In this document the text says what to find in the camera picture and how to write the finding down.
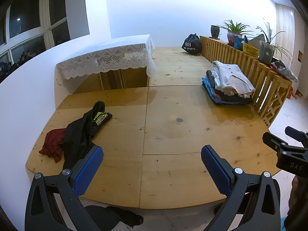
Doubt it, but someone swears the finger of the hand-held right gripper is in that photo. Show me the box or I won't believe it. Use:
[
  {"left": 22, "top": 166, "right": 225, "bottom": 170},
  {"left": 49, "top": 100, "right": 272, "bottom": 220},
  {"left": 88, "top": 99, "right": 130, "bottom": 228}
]
[
  {"left": 262, "top": 131, "right": 301, "bottom": 160},
  {"left": 285, "top": 126, "right": 308, "bottom": 143}
]

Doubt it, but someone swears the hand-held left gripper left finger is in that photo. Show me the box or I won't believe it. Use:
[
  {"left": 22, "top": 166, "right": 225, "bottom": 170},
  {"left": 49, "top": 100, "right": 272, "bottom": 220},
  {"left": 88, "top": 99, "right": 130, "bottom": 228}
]
[{"left": 25, "top": 145, "right": 104, "bottom": 231}]

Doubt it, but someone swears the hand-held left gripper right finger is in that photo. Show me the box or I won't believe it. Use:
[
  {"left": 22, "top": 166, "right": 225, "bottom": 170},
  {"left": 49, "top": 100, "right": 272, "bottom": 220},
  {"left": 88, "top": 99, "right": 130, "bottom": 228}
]
[{"left": 201, "top": 145, "right": 281, "bottom": 231}]

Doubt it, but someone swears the black pants yellow print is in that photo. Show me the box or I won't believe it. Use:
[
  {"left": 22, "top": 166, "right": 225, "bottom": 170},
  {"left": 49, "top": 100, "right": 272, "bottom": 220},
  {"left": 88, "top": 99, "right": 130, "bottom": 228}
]
[{"left": 62, "top": 102, "right": 113, "bottom": 171}]

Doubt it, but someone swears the person's right forearm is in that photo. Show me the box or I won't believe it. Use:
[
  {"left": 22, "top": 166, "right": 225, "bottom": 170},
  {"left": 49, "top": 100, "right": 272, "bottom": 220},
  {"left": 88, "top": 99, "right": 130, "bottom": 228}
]
[{"left": 287, "top": 175, "right": 308, "bottom": 231}]

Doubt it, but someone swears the stack of folded clothes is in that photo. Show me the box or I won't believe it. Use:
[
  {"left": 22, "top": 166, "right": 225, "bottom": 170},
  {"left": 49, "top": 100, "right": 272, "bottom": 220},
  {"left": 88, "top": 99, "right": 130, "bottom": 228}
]
[{"left": 202, "top": 61, "right": 256, "bottom": 106}]

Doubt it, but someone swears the dark red garment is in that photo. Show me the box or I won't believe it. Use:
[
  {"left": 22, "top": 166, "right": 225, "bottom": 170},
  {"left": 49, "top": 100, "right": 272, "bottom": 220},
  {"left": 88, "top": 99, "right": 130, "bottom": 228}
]
[{"left": 39, "top": 128, "right": 66, "bottom": 163}]

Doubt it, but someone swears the person's dark shoe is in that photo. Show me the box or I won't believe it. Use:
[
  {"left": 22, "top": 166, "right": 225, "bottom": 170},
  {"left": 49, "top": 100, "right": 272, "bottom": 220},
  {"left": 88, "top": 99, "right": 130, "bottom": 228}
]
[{"left": 84, "top": 204, "right": 144, "bottom": 229}]

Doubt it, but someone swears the crumpled grey cloth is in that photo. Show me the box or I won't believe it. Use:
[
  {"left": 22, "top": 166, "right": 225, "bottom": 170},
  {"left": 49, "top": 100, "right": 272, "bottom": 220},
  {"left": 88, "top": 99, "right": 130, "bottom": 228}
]
[{"left": 271, "top": 60, "right": 300, "bottom": 83}]

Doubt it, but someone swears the wooden slat railing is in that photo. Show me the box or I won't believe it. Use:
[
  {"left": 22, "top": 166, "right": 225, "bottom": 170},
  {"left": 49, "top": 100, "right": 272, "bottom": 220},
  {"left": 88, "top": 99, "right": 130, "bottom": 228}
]
[{"left": 199, "top": 36, "right": 293, "bottom": 127}]

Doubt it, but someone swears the potted plant grey pot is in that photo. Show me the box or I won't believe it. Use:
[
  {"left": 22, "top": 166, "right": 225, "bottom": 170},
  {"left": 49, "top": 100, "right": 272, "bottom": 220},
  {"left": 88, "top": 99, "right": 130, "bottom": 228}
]
[{"left": 256, "top": 19, "right": 292, "bottom": 64}]

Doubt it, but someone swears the yellow plastic basket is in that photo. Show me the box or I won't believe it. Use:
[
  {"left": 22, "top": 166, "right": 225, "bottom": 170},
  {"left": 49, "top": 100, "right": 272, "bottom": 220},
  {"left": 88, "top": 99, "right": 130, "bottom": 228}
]
[{"left": 241, "top": 41, "right": 261, "bottom": 58}]

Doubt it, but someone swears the wooden cabinet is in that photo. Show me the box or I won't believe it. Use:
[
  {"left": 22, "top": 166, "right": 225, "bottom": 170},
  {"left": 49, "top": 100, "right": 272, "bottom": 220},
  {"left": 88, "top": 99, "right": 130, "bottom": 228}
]
[{"left": 99, "top": 67, "right": 149, "bottom": 91}]

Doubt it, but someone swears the grey laptop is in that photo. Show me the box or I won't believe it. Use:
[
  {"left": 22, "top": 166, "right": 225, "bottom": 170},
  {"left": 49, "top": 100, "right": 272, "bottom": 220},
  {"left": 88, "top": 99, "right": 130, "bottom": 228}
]
[{"left": 247, "top": 34, "right": 265, "bottom": 50}]

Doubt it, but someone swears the blue bag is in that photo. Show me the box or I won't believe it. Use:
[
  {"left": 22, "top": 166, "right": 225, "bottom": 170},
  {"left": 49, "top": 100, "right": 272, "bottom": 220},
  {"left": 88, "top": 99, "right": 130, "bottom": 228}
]
[{"left": 233, "top": 35, "right": 249, "bottom": 51}]

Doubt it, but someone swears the white curtain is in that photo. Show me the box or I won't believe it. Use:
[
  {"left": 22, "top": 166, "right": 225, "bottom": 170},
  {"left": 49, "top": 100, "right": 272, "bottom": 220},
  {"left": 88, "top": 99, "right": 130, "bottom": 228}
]
[{"left": 275, "top": 3, "right": 296, "bottom": 62}]

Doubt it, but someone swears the potted plant red pot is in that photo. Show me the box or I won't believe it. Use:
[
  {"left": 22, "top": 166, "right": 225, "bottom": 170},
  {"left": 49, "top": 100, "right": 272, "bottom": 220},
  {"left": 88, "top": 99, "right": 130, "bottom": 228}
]
[{"left": 217, "top": 19, "right": 254, "bottom": 47}]

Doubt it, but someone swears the white lace tablecloth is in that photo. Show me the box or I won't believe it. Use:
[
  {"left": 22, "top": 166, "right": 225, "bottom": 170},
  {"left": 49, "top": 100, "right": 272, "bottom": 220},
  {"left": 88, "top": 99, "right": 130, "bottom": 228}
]
[{"left": 56, "top": 34, "right": 156, "bottom": 80}]

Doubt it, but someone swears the dark ceramic vase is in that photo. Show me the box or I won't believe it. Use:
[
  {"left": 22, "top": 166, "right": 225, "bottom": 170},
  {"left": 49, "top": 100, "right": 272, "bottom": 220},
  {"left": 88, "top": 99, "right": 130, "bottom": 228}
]
[{"left": 210, "top": 25, "right": 221, "bottom": 39}]

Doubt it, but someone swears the window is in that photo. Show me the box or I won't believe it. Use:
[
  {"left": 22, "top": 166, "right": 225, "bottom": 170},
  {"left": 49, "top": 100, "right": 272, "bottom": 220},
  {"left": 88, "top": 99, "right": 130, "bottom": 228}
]
[{"left": 0, "top": 0, "right": 72, "bottom": 83}]

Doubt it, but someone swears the black drawstring bag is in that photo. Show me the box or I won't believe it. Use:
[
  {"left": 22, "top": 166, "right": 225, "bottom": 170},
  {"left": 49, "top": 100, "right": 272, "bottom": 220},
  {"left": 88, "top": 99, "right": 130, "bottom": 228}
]
[{"left": 181, "top": 34, "right": 203, "bottom": 54}]

